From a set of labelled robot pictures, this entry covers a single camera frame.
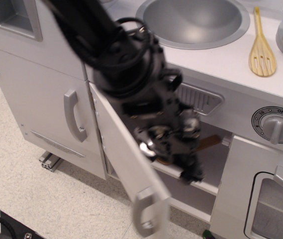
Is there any silver fridge door handle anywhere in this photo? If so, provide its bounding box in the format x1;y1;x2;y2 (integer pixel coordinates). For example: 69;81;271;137
63;89;87;142

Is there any silver fridge emblem badge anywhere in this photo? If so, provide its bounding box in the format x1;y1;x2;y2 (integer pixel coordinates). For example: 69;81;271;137
31;130;85;158

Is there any white toy fridge door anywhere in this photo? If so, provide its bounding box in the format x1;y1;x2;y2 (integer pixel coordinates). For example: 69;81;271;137
0;50;107;179

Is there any green toy on floor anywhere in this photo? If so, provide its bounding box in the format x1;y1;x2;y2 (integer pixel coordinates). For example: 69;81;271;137
202;230;215;239

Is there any silver vent grille panel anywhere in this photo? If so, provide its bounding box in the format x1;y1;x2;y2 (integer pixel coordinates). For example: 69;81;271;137
176;83;224;116

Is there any brown wooden toy knife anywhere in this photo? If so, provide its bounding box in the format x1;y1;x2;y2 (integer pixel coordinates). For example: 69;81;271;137
156;135;222;165

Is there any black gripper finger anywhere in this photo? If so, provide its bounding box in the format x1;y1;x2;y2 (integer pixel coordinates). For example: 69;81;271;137
180;171;205;185

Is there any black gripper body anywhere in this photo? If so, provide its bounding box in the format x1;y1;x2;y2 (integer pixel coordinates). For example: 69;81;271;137
133;125;204;175

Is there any silver round sink basin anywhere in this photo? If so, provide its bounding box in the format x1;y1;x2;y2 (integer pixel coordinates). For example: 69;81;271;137
136;0;250;50

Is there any white cabinet door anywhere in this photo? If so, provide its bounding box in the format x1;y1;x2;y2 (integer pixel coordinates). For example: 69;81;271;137
90;83;171;239

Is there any grey timer knob dial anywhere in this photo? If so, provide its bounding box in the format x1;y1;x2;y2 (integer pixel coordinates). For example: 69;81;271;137
251;106;283;144

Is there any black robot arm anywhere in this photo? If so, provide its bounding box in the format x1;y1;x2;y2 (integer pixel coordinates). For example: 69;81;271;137
45;0;204;184

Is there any silver cabinet door handle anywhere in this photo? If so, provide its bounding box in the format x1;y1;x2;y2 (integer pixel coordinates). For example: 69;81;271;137
132;187;162;238

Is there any yellow slotted wooden spatula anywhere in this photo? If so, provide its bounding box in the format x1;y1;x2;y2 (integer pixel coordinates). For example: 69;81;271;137
249;6;277;77

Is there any toy oven door window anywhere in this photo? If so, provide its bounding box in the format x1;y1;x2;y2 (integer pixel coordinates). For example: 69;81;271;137
244;172;283;239

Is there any aluminium extrusion rail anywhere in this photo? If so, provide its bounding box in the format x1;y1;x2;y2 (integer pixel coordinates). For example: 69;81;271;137
39;151;63;172

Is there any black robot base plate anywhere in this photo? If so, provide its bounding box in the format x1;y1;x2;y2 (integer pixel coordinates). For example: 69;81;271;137
0;211;45;239

